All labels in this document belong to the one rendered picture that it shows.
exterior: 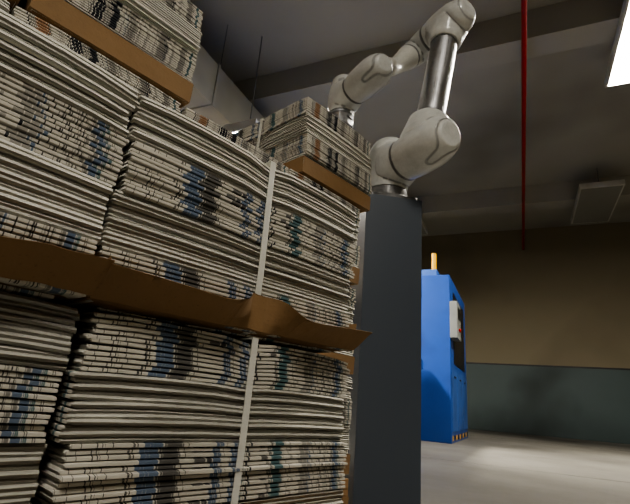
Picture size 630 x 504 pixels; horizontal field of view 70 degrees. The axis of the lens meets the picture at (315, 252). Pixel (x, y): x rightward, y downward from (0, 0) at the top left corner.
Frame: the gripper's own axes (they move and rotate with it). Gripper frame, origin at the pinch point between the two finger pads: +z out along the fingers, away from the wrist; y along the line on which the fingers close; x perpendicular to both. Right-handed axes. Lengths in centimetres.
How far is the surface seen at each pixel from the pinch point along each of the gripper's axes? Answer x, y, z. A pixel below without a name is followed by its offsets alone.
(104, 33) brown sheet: -85, 19, 15
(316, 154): -31.0, 19.2, 11.4
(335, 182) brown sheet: -22.6, 19.0, 15.6
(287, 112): -35.2, 11.0, -2.2
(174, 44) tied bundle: -73, 19, 8
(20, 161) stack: -97, 48, 54
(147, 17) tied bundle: -79, 19, 6
